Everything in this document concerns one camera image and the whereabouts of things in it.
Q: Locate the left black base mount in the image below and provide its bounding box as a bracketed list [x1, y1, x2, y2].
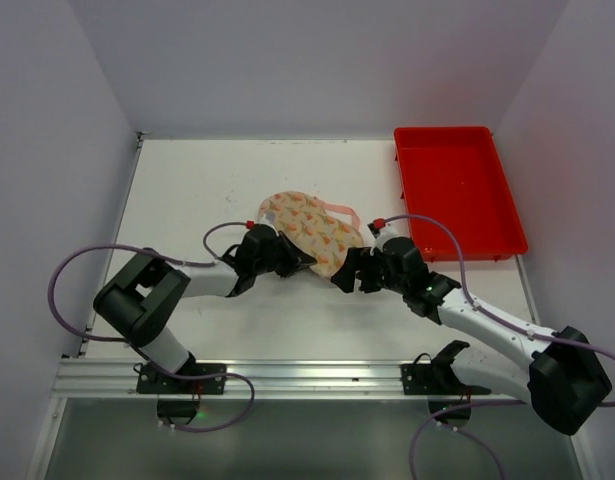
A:
[133, 363, 226, 425]

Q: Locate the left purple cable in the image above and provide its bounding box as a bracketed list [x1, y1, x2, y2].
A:
[47, 219, 256, 433]

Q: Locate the aluminium mounting rail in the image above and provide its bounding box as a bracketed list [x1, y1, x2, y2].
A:
[51, 357, 528, 400]

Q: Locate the red plastic tray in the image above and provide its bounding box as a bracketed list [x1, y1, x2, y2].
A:
[394, 126, 528, 261]

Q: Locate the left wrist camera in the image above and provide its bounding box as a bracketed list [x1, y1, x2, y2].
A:
[245, 211, 275, 230]

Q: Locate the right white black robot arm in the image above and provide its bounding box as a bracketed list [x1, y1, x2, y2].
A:
[331, 236, 612, 435]

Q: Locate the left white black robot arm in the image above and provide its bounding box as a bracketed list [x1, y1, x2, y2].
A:
[93, 223, 316, 379]

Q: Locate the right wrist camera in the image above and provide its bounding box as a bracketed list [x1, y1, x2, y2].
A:
[367, 218, 400, 251]

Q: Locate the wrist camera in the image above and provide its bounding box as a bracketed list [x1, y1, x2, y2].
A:
[367, 218, 400, 251]
[245, 211, 275, 230]

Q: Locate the floral mesh laundry bag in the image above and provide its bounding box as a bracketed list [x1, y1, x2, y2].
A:
[258, 191, 365, 279]

